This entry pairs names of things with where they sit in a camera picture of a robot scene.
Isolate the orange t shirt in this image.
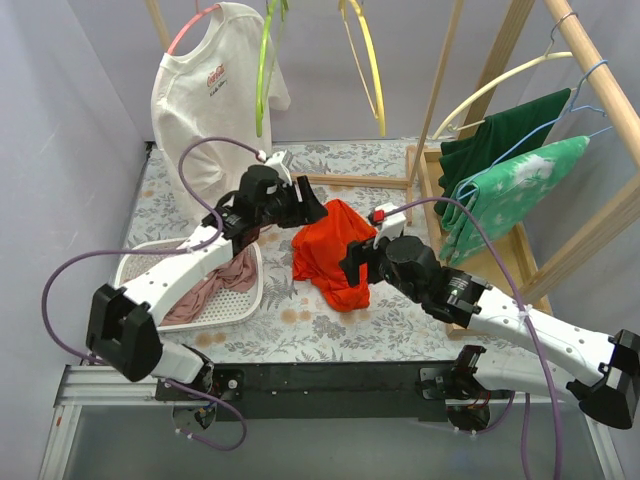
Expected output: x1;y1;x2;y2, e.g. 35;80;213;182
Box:
291;199;376;313

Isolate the green hanger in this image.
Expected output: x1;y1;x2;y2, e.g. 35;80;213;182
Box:
255;0;289;137

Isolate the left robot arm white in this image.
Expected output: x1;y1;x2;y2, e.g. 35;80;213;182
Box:
86;165;328;400

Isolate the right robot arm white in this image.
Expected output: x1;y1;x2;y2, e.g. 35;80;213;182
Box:
339;236;639;430

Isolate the white Coca-Cola t shirt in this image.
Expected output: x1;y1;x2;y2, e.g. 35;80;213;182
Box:
151;2;291;224

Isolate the yellow hanger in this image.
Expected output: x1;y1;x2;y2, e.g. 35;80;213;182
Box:
338;0;387;137

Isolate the pink hanger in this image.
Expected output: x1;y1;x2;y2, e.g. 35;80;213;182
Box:
166;1;221;55

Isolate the cream hanger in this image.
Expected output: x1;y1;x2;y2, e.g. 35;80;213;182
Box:
431;41;574;141

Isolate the wooden clothes rack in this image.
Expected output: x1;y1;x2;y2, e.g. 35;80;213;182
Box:
144;0;640;341

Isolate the floral table cloth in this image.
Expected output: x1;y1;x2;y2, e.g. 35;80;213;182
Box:
127;140;535;363

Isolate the pink garment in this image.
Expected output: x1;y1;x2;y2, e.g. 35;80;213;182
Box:
161;249;257;326

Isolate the light green tie-dye garment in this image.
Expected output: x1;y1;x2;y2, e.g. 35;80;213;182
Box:
439;136;590;266

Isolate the white laundry basket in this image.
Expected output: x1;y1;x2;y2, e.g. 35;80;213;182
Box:
114;242;264;333

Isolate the dark green garment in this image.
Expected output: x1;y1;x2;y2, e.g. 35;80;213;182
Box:
438;88;572;197

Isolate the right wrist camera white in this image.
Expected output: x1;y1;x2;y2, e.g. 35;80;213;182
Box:
368;203;406;249

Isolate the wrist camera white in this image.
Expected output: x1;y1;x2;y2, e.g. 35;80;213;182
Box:
368;203;406;249
257;150;293;183

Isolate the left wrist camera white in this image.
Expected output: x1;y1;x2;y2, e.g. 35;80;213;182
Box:
257;150;293;183

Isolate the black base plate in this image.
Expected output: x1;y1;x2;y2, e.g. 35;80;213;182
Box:
154;359;501;426

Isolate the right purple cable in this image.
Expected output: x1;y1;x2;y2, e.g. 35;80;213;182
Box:
394;196;566;480

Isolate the blue wire hanger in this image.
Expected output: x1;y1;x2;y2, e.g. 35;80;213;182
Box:
455;59;614;201

